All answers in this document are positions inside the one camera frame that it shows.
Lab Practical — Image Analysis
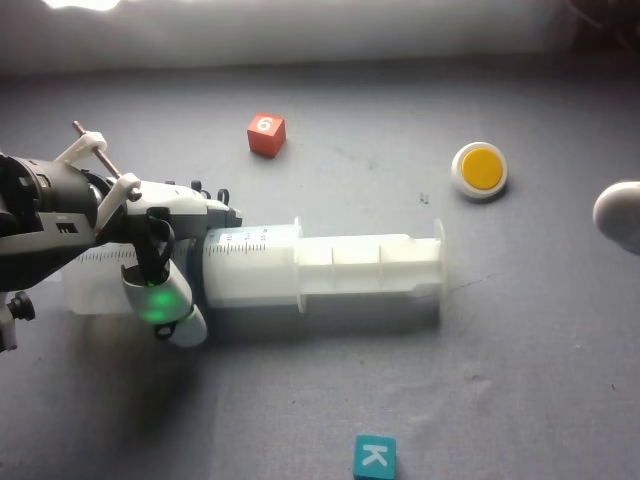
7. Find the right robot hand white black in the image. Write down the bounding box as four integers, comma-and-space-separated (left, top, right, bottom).
592, 181, 640, 257

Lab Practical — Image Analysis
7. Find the orange number block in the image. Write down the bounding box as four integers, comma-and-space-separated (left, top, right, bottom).
246, 112, 287, 160

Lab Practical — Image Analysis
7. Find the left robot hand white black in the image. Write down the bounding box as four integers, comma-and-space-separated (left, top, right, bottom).
121, 179, 246, 349

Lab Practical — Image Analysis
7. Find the teal letter K block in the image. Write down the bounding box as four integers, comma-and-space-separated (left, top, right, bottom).
352, 433, 399, 480

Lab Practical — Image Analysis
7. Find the yellow button white base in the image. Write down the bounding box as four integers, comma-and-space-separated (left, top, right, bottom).
450, 141, 509, 201

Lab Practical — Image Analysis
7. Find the large white plastic syringe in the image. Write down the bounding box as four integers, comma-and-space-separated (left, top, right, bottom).
62, 215, 448, 318

